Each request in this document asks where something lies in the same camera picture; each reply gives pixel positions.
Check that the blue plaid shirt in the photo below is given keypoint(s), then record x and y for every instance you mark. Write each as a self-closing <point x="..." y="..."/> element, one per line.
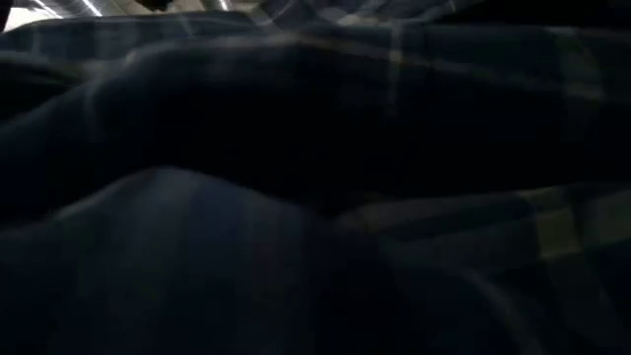
<point x="315" y="197"/>

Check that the wide silver ventilation duct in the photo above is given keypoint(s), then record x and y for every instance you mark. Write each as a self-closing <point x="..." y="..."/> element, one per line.
<point x="74" y="6"/>

